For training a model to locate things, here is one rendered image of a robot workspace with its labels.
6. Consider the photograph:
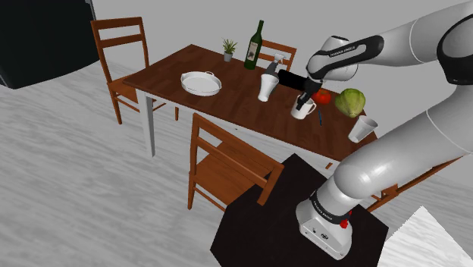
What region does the red tomato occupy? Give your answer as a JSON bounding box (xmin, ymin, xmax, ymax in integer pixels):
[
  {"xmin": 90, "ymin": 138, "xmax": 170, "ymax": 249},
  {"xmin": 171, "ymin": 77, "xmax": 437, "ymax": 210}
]
[{"xmin": 312, "ymin": 88, "xmax": 332, "ymax": 105}]

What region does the white cup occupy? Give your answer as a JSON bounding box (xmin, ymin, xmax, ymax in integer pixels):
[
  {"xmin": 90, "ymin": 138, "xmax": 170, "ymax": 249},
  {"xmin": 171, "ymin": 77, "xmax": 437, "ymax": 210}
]
[{"xmin": 347, "ymin": 115, "xmax": 379, "ymax": 144}]

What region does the wooden table with white legs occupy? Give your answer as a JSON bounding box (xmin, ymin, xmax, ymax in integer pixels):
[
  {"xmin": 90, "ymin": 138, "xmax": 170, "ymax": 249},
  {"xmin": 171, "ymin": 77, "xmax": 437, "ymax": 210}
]
[{"xmin": 122, "ymin": 43, "xmax": 464, "ymax": 164}]

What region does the white round tray with handles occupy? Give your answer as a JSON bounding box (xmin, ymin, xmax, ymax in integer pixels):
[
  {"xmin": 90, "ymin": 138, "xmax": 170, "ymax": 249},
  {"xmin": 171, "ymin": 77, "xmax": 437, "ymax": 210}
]
[{"xmin": 180, "ymin": 71, "xmax": 223, "ymax": 97}]

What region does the white mug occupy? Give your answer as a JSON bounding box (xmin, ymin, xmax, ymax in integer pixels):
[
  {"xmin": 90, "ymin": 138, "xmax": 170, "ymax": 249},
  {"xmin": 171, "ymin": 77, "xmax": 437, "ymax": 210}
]
[{"xmin": 290, "ymin": 95, "xmax": 318, "ymax": 121}]

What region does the wooden chair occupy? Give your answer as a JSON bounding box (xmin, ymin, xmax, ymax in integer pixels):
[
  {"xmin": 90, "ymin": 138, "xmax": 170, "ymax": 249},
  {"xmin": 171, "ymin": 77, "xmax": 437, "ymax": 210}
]
[
  {"xmin": 186, "ymin": 112, "xmax": 286, "ymax": 212},
  {"xmin": 324, "ymin": 155, "xmax": 464, "ymax": 214},
  {"xmin": 90, "ymin": 16, "xmax": 180, "ymax": 125},
  {"xmin": 256, "ymin": 39, "xmax": 298, "ymax": 74}
]

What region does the white spray bottle grey neck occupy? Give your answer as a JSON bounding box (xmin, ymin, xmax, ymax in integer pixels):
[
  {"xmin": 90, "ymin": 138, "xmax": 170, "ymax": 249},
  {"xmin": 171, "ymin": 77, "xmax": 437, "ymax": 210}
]
[{"xmin": 257, "ymin": 52, "xmax": 286, "ymax": 103}]

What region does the green cabbage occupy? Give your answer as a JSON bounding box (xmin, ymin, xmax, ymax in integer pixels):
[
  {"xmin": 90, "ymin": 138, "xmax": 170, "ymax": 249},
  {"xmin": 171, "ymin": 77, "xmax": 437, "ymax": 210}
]
[{"xmin": 334, "ymin": 87, "xmax": 367, "ymax": 119}]

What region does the black robot stand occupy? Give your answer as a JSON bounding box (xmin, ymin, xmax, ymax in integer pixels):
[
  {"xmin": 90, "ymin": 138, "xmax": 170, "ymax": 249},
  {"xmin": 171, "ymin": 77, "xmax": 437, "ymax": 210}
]
[{"xmin": 210, "ymin": 153, "xmax": 390, "ymax": 267}]

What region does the green wine bottle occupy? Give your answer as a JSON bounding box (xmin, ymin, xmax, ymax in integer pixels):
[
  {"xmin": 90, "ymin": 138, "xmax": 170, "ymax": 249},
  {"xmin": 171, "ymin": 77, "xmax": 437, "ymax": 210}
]
[{"xmin": 243, "ymin": 20, "xmax": 265, "ymax": 71}]

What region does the small potted green plant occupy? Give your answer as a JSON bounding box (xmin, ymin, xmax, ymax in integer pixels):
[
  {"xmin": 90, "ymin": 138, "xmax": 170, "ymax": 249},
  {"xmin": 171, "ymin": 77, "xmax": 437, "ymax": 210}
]
[{"xmin": 221, "ymin": 38, "xmax": 239, "ymax": 63}]

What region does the large black cabinet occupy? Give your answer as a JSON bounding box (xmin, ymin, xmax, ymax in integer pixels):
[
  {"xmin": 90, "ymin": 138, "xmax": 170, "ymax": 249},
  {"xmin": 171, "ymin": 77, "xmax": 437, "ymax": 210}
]
[{"xmin": 0, "ymin": 0, "xmax": 100, "ymax": 90}]

